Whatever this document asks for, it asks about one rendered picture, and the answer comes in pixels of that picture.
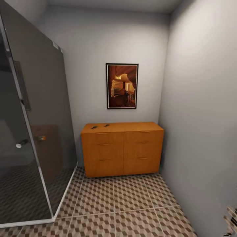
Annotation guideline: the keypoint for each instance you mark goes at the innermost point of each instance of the shower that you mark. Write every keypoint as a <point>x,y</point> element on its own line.
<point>41,221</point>

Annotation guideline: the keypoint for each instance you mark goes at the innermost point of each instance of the picture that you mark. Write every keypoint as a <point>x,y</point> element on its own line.
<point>122,84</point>

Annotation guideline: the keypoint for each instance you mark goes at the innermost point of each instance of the towel rack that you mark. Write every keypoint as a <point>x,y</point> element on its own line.
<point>232,223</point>

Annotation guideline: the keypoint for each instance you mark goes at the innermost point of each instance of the cabinet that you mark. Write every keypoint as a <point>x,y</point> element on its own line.
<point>121,148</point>

